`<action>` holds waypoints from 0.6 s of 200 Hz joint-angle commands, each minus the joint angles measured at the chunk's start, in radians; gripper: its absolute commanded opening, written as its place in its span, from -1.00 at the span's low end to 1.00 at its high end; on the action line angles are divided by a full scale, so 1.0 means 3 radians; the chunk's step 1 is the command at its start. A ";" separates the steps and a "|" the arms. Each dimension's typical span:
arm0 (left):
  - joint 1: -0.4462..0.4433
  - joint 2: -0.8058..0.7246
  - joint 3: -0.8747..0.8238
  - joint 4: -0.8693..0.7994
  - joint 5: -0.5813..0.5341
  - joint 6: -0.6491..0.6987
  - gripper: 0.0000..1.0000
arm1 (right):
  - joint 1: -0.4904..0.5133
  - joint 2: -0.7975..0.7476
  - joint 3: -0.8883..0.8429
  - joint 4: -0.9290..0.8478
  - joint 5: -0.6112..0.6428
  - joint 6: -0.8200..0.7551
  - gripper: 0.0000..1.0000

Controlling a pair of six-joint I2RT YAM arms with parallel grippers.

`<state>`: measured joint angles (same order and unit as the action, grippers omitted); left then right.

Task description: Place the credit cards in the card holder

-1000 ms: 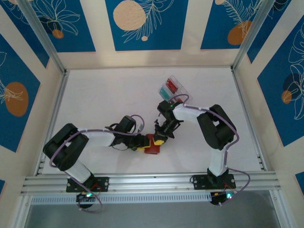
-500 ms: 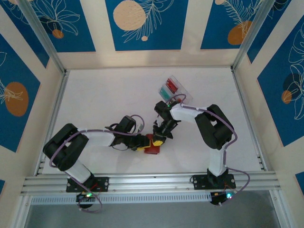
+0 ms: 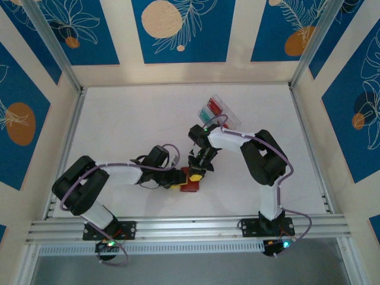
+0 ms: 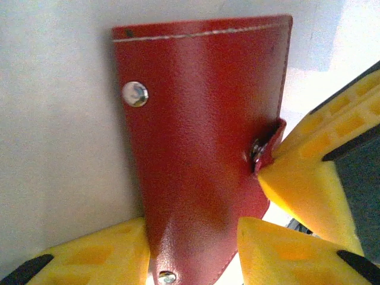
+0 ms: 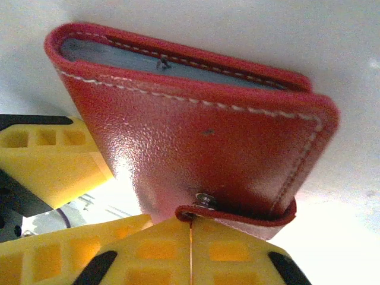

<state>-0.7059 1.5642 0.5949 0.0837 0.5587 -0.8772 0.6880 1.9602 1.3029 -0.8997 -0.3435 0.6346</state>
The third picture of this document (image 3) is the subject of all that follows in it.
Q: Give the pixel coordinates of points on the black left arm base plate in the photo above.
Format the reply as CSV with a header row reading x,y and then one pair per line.
x,y
129,230

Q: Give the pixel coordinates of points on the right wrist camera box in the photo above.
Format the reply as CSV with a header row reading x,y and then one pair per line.
x,y
192,153

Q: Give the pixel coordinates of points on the clear acrylic card box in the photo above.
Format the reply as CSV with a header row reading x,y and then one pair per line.
x,y
231,117

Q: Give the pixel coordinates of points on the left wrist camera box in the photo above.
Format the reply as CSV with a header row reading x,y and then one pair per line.
x,y
175,159

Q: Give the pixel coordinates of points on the aluminium mounting rail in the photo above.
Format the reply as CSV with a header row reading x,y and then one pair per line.
x,y
190,227

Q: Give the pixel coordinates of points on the red leather card holder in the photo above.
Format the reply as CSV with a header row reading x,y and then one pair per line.
x,y
193,187

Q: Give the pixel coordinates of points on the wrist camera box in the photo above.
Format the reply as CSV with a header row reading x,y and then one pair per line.
x,y
175,159
192,153

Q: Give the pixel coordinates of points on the aluminium frame post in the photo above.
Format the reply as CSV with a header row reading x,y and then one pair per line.
x,y
316,41
52,41

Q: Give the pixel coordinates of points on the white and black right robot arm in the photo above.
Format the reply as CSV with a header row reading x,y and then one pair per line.
x,y
225,139

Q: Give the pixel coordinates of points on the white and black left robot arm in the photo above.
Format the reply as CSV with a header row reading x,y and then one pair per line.
x,y
121,175

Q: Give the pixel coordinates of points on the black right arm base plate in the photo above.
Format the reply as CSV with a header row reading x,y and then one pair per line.
x,y
249,227

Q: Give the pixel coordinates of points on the row of white cards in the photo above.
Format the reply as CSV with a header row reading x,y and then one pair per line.
x,y
215,106

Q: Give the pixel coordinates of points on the aluminium frame leg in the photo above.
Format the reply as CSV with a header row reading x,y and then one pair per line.
x,y
351,264
26,267

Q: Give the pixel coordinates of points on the teal card stack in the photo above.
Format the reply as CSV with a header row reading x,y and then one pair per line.
x,y
207,115

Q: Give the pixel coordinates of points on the aluminium side rail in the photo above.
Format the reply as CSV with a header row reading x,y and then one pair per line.
x,y
311,148
69,142

